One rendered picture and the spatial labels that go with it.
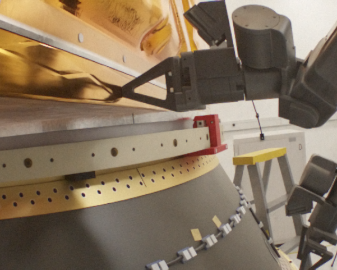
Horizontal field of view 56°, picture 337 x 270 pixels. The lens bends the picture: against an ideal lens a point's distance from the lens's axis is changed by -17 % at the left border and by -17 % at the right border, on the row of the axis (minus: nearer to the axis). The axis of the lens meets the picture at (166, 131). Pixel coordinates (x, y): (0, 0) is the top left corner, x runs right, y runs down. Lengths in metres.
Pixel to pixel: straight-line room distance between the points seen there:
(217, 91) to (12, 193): 0.35
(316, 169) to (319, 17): 8.48
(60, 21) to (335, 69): 0.28
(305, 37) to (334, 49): 8.42
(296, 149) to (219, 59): 4.00
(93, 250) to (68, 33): 0.36
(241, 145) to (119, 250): 3.79
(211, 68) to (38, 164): 0.28
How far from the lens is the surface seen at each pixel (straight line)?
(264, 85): 0.44
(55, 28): 0.32
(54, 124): 0.60
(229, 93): 0.44
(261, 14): 0.41
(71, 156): 0.56
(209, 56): 0.44
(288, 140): 4.38
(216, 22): 0.46
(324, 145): 8.67
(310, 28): 8.90
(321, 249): 0.65
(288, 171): 2.33
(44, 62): 0.29
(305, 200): 0.67
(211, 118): 0.86
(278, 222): 4.54
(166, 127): 0.80
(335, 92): 0.40
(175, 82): 0.45
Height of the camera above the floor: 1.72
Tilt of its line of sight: 1 degrees down
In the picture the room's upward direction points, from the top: 6 degrees counter-clockwise
